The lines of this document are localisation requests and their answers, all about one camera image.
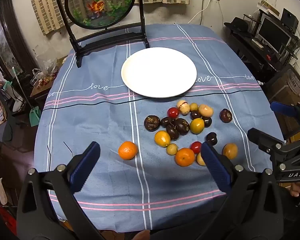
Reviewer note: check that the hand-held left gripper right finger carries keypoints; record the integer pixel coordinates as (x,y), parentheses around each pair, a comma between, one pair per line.
(215,165)

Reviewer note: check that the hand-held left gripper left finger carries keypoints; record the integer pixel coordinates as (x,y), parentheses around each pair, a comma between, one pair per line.
(86,163)

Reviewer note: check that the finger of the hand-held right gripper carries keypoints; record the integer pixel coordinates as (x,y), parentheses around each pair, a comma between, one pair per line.
(261,136)
(282,108)

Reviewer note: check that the cream round fruit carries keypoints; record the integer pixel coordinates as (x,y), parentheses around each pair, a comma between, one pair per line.
(200,159)

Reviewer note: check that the red cherry tomato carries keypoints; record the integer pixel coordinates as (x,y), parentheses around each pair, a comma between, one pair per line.
(195,147)
(173,112)

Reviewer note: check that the orange mandarin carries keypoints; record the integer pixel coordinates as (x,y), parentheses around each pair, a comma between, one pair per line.
(128,150)
(184,157)

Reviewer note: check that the dark wrinkled fruit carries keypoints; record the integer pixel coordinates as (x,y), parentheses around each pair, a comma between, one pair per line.
(225,115)

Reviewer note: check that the yellow-green round fruit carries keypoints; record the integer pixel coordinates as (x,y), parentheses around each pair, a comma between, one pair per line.
(197,125)

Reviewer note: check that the small yellow fruit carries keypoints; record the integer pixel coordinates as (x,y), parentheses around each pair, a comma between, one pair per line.
(193,107)
(171,149)

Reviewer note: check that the peach-coloured round fruit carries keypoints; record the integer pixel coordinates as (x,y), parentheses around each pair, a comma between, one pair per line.
(205,110)

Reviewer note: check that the yellow-orange round fruit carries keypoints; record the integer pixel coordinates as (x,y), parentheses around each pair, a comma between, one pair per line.
(162,138)

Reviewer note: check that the cream striped pepino melon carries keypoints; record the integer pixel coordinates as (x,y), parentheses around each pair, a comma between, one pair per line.
(183,107)

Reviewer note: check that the white round plate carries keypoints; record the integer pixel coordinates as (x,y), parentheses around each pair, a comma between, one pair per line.
(158,72)

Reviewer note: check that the person's right hand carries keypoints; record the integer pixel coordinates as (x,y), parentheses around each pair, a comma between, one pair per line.
(296,189)

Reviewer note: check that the blue striped tablecloth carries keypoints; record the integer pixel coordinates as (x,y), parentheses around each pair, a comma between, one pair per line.
(102,120)

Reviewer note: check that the black desk rack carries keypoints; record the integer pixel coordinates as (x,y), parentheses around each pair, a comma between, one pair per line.
(255,55)

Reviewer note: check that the green dustpan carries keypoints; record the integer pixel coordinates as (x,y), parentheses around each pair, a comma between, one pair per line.
(35,115)

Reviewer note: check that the black computer monitor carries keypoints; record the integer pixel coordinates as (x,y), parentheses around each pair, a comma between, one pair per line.
(273,33)

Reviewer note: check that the black speaker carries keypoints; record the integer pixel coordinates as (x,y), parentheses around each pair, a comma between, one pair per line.
(289,20)

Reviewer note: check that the black hat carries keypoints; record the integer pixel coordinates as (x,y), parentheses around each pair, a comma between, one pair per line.
(236,25)

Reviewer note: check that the clear plastic bag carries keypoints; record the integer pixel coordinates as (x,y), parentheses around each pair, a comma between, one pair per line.
(46,71)

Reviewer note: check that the dark wooden cabinet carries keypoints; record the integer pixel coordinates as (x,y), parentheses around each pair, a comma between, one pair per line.
(5,42)

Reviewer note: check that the round goldfish screen black stand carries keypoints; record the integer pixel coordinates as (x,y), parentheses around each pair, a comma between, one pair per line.
(100,5)

